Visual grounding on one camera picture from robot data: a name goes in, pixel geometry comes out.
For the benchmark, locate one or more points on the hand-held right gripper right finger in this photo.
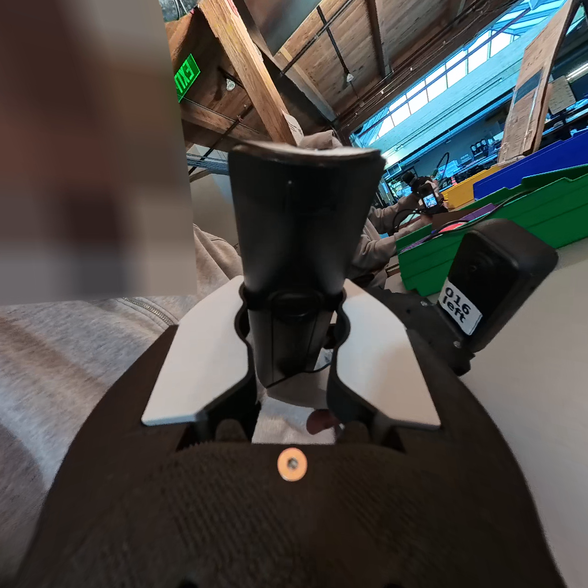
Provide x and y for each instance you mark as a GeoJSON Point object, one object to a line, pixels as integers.
{"type": "Point", "coordinates": [390, 367]}

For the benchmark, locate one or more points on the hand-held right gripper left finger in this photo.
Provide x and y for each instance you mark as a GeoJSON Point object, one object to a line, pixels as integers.
{"type": "Point", "coordinates": [193, 358]}

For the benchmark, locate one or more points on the green plastic bin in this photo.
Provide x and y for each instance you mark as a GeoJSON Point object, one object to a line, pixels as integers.
{"type": "Point", "coordinates": [567, 220]}

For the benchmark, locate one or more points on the black cylindrical handheld device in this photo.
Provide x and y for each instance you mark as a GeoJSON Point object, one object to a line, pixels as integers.
{"type": "Point", "coordinates": [298, 229]}

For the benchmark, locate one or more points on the purple box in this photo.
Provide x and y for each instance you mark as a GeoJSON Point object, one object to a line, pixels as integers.
{"type": "Point", "coordinates": [477, 212]}

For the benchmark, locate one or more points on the red item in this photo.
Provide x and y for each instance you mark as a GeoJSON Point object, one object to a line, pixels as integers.
{"type": "Point", "coordinates": [452, 227]}

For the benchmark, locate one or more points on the yellow plastic bin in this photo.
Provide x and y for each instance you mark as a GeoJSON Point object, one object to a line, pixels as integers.
{"type": "Point", "coordinates": [464, 193]}

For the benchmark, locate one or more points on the blue plastic bin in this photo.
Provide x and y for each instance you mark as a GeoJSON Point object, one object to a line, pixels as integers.
{"type": "Point", "coordinates": [542, 167]}

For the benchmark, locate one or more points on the person's grey hoodie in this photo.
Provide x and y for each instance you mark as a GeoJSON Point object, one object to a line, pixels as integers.
{"type": "Point", "coordinates": [69, 349]}

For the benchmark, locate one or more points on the cardboard board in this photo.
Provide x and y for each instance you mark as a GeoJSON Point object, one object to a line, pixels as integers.
{"type": "Point", "coordinates": [528, 115]}

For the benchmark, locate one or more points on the green exit sign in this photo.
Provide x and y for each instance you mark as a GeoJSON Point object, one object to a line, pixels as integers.
{"type": "Point", "coordinates": [186, 78]}

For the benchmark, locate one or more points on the black gimbal camera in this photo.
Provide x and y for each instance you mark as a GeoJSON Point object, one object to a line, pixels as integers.
{"type": "Point", "coordinates": [429, 200]}

